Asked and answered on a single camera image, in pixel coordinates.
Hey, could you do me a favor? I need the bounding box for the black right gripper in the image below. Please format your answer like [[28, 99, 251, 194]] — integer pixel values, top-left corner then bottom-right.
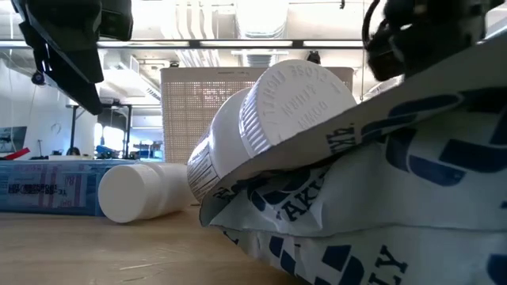
[[367, 0, 489, 82]]

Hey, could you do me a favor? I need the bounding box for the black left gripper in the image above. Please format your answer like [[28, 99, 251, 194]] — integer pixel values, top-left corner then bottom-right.
[[10, 0, 105, 116]]

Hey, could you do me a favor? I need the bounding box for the blue medical supply box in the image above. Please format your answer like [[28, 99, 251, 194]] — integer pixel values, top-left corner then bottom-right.
[[0, 158, 138, 217]]

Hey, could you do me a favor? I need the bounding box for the small white plastic bottle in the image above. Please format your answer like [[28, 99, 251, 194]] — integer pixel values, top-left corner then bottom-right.
[[97, 161, 195, 224]]

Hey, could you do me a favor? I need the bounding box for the large white-capped pill bottle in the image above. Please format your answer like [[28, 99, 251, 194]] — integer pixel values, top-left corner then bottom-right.
[[185, 59, 359, 203]]

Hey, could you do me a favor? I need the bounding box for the black background stand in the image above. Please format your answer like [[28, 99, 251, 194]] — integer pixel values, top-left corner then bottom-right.
[[70, 101, 134, 159]]

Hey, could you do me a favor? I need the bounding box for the red strip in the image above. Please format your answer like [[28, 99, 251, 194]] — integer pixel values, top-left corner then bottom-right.
[[0, 146, 32, 161]]

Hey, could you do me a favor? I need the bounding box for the black overhead beam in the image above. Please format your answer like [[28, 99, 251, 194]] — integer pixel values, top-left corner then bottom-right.
[[0, 38, 365, 51]]

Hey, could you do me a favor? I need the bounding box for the white packet with blue print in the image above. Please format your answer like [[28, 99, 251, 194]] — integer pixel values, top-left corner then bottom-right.
[[199, 29, 507, 285]]

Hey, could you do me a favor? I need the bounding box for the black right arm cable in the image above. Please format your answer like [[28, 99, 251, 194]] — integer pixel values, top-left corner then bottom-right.
[[361, 0, 382, 51]]

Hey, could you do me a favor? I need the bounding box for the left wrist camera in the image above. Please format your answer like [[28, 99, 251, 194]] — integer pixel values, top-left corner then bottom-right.
[[98, 0, 134, 42]]

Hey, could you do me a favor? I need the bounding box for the dark wall screen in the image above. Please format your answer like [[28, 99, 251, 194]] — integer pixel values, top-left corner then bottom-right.
[[0, 126, 28, 154]]

